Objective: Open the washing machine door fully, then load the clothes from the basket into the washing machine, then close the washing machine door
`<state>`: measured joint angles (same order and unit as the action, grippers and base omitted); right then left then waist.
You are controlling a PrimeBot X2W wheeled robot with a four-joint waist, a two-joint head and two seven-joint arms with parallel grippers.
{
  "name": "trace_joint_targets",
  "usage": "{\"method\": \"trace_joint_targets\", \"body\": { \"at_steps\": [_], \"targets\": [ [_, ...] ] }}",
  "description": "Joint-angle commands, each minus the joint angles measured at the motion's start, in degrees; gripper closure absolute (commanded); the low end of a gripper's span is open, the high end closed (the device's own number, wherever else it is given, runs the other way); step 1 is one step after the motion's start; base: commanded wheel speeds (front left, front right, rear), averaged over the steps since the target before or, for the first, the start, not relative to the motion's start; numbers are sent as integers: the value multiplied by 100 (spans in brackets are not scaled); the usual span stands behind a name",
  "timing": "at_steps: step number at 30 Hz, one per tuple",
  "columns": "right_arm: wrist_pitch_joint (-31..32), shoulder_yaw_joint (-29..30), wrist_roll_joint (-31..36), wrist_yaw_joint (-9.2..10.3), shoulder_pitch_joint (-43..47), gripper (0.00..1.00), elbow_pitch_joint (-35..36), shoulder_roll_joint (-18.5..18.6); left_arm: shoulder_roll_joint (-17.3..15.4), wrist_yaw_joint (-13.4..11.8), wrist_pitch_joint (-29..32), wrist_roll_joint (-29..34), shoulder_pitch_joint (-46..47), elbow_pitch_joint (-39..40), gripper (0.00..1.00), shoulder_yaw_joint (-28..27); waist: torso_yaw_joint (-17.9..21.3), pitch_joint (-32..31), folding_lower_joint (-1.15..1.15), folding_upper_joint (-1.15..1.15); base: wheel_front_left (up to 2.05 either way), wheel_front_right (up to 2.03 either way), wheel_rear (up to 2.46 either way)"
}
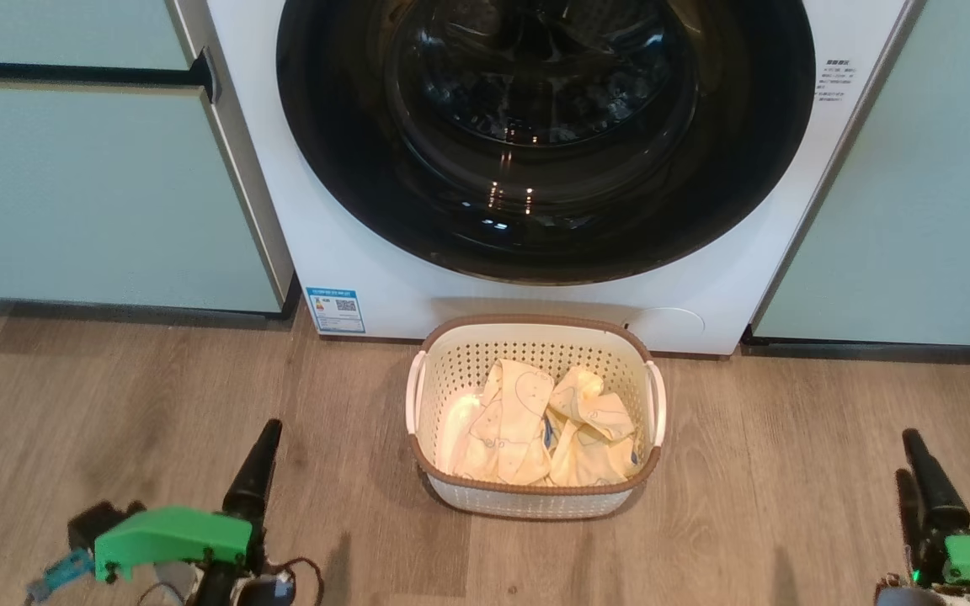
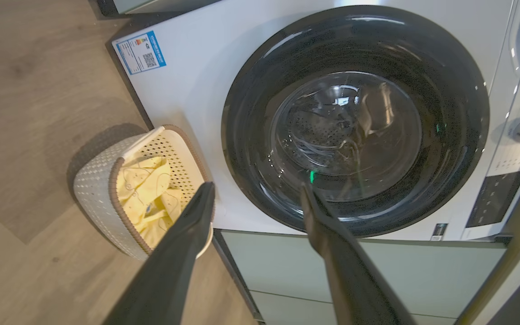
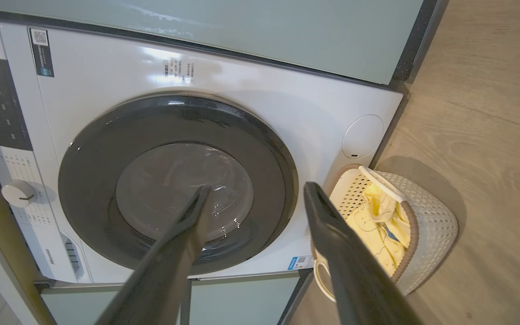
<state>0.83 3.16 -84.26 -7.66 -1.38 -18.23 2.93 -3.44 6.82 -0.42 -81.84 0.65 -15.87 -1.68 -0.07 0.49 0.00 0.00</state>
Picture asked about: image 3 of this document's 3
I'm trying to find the round dark glass washer door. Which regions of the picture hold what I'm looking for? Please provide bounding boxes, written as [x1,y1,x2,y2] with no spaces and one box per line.
[58,93,299,276]

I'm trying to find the white front-load washing machine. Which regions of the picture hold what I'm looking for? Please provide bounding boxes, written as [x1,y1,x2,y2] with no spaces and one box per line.
[0,18,404,285]

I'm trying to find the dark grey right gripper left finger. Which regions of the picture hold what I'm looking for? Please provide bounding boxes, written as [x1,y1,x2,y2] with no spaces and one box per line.
[95,185,213,325]

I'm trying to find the white washing machine control dial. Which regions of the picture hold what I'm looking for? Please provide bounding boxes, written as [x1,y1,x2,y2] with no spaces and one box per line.
[1,180,37,208]

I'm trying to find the black QR code sticker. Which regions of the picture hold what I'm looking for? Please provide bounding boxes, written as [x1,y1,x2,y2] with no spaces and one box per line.
[28,28,55,78]

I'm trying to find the round white filter cover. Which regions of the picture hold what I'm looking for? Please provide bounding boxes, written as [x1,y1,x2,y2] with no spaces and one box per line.
[342,114,385,159]

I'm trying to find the white perforated laundry basket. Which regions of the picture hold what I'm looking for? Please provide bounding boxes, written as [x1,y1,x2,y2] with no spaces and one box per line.
[311,163,459,303]

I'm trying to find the dark cabinet plinth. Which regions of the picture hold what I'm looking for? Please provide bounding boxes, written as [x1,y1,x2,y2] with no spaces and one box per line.
[278,270,313,325]
[389,0,442,91]

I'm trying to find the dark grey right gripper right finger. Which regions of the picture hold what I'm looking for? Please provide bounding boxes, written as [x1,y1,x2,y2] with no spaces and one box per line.
[304,182,423,325]

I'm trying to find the pale yellow printed garment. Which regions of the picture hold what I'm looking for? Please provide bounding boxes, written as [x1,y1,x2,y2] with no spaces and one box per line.
[346,203,412,277]
[363,183,399,223]

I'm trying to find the blue energy label sticker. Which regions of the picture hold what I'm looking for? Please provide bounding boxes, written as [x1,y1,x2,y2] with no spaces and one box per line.
[287,255,314,270]

